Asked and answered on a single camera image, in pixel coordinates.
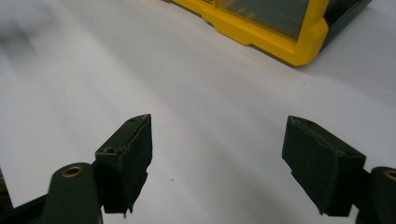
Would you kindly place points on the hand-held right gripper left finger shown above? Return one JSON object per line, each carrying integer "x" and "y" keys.
{"x": 124, "y": 168}

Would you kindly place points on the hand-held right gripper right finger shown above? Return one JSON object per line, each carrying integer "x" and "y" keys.
{"x": 320, "y": 168}

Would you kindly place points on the yellow and black drawer organizer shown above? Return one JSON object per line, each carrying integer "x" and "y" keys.
{"x": 264, "y": 39}

